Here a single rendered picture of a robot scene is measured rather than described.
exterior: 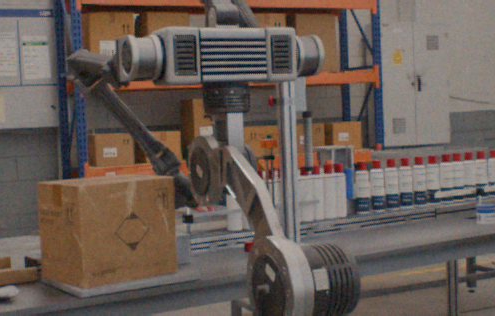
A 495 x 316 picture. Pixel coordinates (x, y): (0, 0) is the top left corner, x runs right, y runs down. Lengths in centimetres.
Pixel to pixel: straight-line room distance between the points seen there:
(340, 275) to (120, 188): 66
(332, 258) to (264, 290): 17
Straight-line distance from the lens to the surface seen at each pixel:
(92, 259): 228
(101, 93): 286
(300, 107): 292
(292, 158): 291
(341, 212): 323
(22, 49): 725
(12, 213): 736
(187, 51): 232
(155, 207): 237
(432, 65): 866
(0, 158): 731
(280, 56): 244
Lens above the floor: 129
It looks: 3 degrees down
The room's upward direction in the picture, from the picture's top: 2 degrees counter-clockwise
